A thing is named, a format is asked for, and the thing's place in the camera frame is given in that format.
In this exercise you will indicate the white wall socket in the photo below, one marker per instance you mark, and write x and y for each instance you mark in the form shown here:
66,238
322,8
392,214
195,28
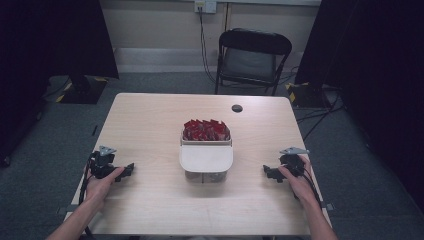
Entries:
205,6

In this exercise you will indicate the person's left hand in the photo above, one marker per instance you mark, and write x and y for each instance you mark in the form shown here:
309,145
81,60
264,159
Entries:
100,186

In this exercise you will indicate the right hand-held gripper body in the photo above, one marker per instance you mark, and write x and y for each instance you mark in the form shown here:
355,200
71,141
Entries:
293,161

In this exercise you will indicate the black folding chair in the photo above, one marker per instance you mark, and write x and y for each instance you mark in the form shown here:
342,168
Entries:
250,60

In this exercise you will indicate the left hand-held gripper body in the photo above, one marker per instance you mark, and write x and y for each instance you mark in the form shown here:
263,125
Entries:
101,163

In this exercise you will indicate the clear box with white lid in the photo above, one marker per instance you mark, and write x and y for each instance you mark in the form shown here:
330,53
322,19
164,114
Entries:
206,158

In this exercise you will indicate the black curtain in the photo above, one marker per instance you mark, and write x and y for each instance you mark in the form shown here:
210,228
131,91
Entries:
56,36
370,66

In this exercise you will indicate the person's right hand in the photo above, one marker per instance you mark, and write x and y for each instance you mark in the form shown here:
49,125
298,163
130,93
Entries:
298,185

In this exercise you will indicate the round black table grommet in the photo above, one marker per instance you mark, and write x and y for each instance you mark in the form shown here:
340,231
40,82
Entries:
237,108

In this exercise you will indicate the black stand base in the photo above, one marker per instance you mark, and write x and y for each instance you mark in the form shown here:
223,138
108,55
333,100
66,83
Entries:
84,90
306,95

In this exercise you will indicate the pile of red packets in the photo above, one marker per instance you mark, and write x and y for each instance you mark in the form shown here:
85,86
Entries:
206,130

